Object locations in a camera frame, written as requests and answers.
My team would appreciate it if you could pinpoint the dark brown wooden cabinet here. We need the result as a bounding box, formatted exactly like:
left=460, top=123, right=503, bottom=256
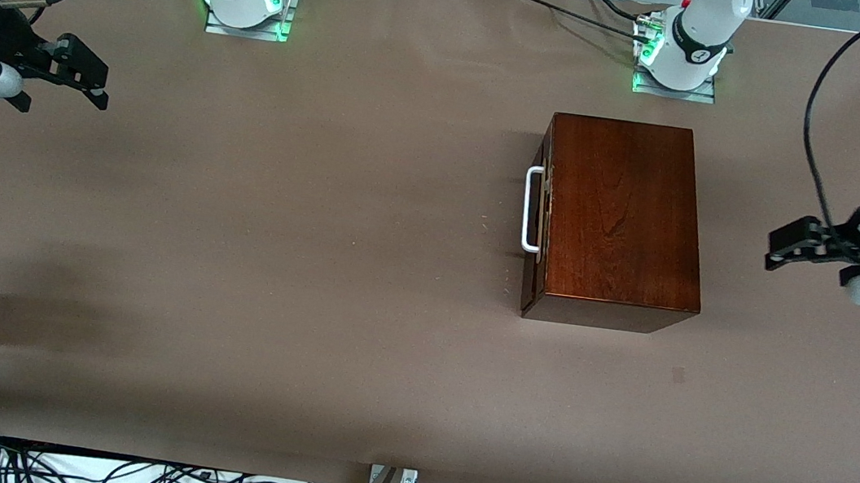
left=516, top=110, right=723, bottom=340

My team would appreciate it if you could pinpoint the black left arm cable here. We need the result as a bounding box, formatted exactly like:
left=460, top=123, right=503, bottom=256
left=791, top=0, right=860, bottom=236

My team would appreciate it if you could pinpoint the short black base cable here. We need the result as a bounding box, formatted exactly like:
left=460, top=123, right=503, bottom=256
left=585, top=0, right=645, bottom=24

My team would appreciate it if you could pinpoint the long black base cable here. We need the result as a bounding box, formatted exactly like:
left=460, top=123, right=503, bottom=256
left=503, top=0, right=656, bottom=44

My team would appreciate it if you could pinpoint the small aluminium bracket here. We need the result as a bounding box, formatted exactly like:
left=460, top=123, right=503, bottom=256
left=369, top=464, right=419, bottom=483

